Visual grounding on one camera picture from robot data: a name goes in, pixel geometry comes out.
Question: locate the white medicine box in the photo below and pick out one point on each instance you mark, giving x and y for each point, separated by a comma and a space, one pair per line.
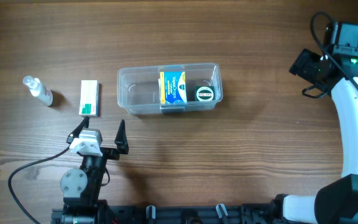
172, 92

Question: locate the green round-label box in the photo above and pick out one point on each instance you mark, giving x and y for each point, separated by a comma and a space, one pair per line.
204, 93

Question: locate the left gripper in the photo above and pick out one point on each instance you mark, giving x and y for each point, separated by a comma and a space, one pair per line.
109, 152

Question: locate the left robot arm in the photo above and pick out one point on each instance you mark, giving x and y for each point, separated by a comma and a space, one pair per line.
81, 187

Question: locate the white green box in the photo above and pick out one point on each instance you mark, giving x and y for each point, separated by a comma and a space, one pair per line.
89, 96

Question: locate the blue yellow VapoDrops box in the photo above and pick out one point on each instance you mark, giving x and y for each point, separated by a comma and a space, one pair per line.
168, 75

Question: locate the clear plastic container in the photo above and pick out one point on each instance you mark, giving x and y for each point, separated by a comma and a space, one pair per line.
138, 91

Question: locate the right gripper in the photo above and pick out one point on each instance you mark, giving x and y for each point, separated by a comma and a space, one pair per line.
299, 63

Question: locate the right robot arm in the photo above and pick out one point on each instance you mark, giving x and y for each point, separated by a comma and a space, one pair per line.
334, 73

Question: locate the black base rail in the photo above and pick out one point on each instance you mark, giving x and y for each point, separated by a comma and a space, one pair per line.
220, 213

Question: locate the white spray bottle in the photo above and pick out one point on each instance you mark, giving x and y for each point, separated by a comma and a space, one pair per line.
38, 90

